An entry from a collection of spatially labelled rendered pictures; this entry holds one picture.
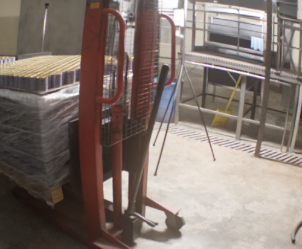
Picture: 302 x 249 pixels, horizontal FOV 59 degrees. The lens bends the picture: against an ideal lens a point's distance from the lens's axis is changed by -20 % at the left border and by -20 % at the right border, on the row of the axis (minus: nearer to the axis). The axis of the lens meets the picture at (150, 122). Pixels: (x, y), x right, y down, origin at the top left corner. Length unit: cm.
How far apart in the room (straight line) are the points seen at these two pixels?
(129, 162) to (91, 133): 62
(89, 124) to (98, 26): 53
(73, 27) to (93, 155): 375
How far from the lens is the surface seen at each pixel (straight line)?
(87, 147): 175
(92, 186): 185
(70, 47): 531
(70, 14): 535
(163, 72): 170
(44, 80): 169
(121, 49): 150
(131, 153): 221
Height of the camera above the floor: 151
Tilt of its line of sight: 18 degrees down
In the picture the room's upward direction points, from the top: 4 degrees clockwise
